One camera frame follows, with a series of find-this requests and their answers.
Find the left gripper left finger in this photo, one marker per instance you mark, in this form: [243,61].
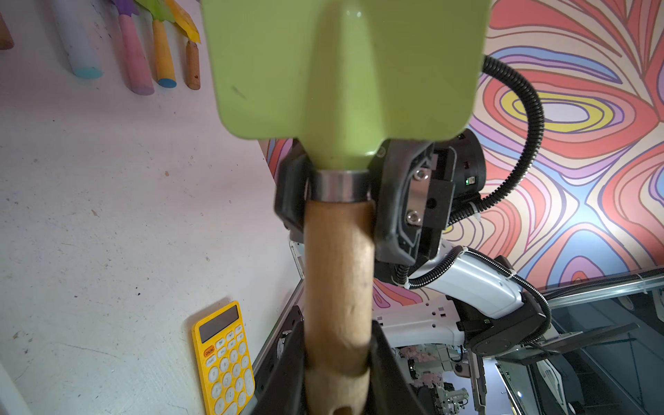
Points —
[279,378]

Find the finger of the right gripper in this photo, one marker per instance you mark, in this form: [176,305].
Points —
[293,175]

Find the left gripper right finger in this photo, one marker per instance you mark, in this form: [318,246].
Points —
[389,393]

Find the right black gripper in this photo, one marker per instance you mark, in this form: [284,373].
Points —
[416,186]

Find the purple shovel pink handle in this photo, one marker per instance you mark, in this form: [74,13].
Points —
[137,67]

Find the yellow shovel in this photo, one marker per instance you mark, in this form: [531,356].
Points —
[187,25]

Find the blue shovel pink handle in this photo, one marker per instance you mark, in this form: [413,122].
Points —
[79,51]

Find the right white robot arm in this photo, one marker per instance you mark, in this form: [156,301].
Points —
[483,304]

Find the yellow calculator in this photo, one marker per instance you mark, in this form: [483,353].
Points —
[223,360]

